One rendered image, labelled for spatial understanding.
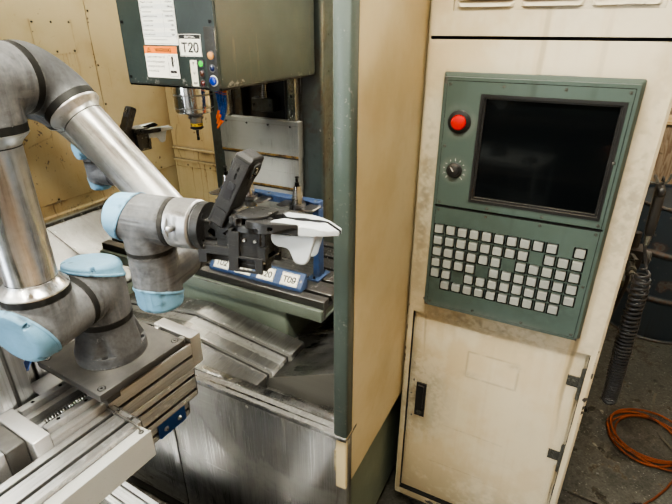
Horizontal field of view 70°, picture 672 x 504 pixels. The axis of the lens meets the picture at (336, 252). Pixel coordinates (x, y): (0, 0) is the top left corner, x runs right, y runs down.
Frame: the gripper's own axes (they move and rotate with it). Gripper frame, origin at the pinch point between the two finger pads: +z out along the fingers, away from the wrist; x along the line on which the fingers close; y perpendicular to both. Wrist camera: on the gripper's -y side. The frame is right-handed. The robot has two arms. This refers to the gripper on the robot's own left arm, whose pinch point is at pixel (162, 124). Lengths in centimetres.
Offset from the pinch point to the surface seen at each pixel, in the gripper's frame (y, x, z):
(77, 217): 62, -98, -4
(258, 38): -30, 31, 26
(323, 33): -30, 25, 71
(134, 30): -34.0, -0.5, -4.0
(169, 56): -25.6, 14.5, -1.4
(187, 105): -6.4, 4.7, 9.5
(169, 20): -37.0, 16.7, -0.5
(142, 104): 11, -111, 57
